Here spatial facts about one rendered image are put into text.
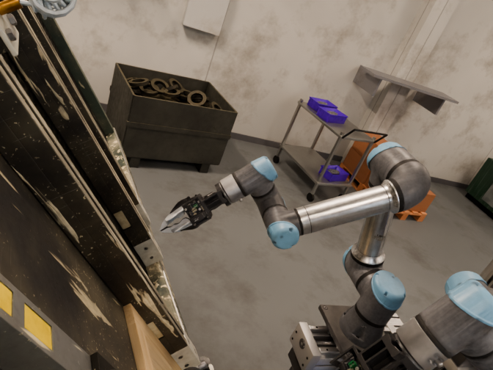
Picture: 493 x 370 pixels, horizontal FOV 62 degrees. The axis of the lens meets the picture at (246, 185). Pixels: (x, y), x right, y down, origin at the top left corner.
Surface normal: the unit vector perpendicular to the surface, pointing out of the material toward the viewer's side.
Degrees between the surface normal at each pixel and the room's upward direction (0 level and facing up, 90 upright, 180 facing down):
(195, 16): 90
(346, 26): 90
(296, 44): 90
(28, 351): 90
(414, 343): 64
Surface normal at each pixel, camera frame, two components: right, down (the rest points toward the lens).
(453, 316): -0.58, -0.37
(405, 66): 0.24, 0.54
